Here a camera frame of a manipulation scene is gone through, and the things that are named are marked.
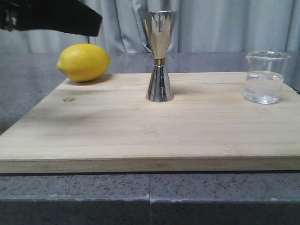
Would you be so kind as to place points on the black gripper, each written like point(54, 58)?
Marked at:
point(69, 16)

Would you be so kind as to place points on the steel double jigger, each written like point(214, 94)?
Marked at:
point(158, 28)

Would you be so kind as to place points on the clear glass beaker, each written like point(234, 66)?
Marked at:
point(265, 76)

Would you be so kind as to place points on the yellow lemon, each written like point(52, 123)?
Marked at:
point(83, 62)

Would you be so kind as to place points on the light wooden cutting board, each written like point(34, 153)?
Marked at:
point(108, 126)

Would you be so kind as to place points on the grey curtain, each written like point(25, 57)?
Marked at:
point(201, 26)

